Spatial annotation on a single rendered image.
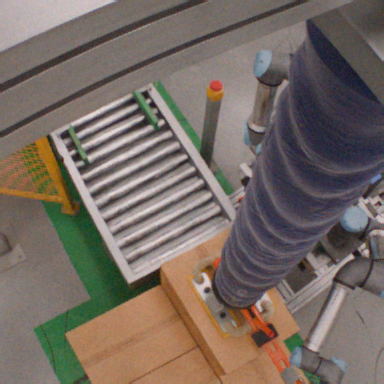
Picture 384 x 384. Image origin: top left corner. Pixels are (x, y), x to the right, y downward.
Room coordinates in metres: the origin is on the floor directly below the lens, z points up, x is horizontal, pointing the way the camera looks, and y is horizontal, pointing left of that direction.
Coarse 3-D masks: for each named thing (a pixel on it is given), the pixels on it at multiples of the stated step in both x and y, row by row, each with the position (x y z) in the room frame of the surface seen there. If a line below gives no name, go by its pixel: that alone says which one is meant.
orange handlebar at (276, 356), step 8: (216, 264) 0.57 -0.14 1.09; (248, 312) 0.37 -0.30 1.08; (256, 312) 0.37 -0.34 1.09; (248, 320) 0.34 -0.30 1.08; (256, 328) 0.30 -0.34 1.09; (272, 352) 0.20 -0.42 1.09; (280, 352) 0.20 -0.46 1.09; (272, 360) 0.16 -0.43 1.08; (288, 360) 0.17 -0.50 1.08; (280, 368) 0.13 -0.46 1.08
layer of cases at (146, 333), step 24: (120, 312) 0.39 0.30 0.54; (144, 312) 0.41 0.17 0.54; (168, 312) 0.42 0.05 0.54; (72, 336) 0.21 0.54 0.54; (96, 336) 0.23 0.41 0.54; (120, 336) 0.25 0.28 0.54; (144, 336) 0.27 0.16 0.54; (168, 336) 0.29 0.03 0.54; (192, 336) 0.31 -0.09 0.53; (96, 360) 0.10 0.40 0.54; (120, 360) 0.12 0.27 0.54; (144, 360) 0.14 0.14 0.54; (168, 360) 0.16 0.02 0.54; (192, 360) 0.17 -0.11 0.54; (264, 360) 0.20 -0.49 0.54
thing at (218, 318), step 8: (192, 280) 0.52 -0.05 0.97; (208, 280) 0.53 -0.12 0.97; (192, 288) 0.48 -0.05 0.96; (200, 288) 0.48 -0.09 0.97; (208, 288) 0.48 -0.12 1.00; (200, 296) 0.45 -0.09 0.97; (208, 312) 0.38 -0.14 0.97; (216, 312) 0.38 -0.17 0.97; (224, 312) 0.38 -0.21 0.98; (232, 312) 0.39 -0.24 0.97; (216, 320) 0.34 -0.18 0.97; (224, 320) 0.35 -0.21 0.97; (232, 320) 0.35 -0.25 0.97; (224, 328) 0.31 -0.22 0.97; (224, 336) 0.27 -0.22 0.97
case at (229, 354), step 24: (216, 240) 0.72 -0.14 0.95; (168, 264) 0.59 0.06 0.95; (192, 264) 0.60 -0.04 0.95; (168, 288) 0.51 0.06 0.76; (192, 312) 0.37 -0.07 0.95; (240, 312) 0.39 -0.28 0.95; (288, 312) 0.41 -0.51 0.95; (216, 336) 0.27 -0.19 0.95; (240, 336) 0.28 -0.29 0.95; (288, 336) 0.29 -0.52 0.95; (216, 360) 0.16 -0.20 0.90; (240, 360) 0.16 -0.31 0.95
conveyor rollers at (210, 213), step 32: (128, 96) 1.70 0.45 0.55; (96, 128) 1.46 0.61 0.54; (128, 128) 1.48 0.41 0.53; (96, 160) 1.26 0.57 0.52; (96, 192) 1.06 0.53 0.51; (160, 192) 1.10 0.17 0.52; (192, 192) 1.12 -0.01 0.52; (128, 224) 0.89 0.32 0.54; (160, 224) 0.91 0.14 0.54; (192, 224) 0.93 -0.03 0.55; (224, 224) 0.95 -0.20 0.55; (128, 256) 0.70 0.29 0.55; (160, 256) 0.73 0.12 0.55
